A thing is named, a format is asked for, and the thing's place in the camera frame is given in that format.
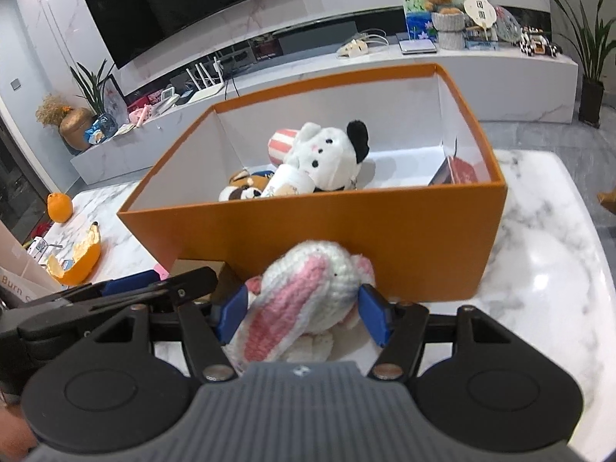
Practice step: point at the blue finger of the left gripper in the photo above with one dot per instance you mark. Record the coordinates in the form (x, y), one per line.
(189, 286)
(130, 283)

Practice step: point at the silver tablet device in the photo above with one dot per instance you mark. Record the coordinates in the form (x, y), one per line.
(418, 46)

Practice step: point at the crocheted white pink bunny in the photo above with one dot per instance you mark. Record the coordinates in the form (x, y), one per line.
(295, 304)

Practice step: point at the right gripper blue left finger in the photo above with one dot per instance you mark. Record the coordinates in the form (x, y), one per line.
(229, 312)

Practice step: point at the gold vase dried flowers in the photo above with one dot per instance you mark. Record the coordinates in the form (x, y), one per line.
(71, 122)

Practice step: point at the white power strip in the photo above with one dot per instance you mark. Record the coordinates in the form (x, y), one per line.
(361, 45)

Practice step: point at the large orange storage box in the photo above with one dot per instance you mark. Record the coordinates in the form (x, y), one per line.
(426, 243)

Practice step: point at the small gold cardboard box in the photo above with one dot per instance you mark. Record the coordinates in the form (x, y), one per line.
(228, 280)

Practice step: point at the pink leather card holder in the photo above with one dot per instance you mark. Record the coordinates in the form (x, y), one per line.
(161, 272)

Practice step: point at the white tv cabinet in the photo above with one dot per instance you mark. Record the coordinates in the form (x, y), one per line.
(401, 98)

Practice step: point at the white plush dog toy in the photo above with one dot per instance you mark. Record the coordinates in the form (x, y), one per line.
(331, 156)

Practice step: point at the knitted grey basket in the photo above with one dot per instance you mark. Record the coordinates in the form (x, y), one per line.
(450, 29)

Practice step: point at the green blue painting card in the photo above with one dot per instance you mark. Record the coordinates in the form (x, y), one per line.
(418, 20)

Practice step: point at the green potted plant right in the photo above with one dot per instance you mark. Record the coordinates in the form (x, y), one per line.
(589, 37)

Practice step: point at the orange peel bowl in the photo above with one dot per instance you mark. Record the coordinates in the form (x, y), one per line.
(85, 255)

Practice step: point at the cardboard box with orange text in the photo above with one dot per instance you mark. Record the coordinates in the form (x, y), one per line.
(22, 279)

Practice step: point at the round paper hand fan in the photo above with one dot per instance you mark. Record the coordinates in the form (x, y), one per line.
(483, 18)

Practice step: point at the black white toy car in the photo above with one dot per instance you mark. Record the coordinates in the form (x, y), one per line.
(534, 41)

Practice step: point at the white wifi router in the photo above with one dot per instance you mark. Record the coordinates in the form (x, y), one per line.
(207, 79)

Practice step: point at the wooden armchair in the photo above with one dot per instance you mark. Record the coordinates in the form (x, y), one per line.
(608, 201)

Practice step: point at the potted plant blue vase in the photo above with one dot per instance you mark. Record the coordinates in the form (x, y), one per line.
(92, 84)

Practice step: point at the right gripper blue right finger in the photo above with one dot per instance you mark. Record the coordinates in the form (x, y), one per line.
(376, 313)

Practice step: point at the brown plush puppy toy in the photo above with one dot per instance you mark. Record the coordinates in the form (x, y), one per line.
(245, 184)

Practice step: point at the whole orange fruit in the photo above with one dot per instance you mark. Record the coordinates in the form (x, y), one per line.
(59, 207)

